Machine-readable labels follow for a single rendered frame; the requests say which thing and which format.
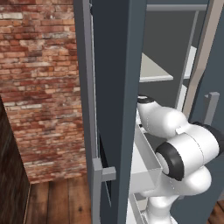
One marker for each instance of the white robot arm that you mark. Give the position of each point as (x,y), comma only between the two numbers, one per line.
(186,145)

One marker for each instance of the dark grey fridge door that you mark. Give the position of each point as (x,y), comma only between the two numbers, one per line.
(115,87)
(208,73)

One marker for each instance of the white fridge shelf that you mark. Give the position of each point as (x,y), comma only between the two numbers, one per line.
(151,70)

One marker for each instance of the white fridge drawer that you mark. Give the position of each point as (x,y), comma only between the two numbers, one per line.
(144,163)

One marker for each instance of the dark grey fridge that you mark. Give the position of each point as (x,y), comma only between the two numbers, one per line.
(169,43)

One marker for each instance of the dark wooden cabinet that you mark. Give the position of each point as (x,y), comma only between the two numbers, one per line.
(11,175)

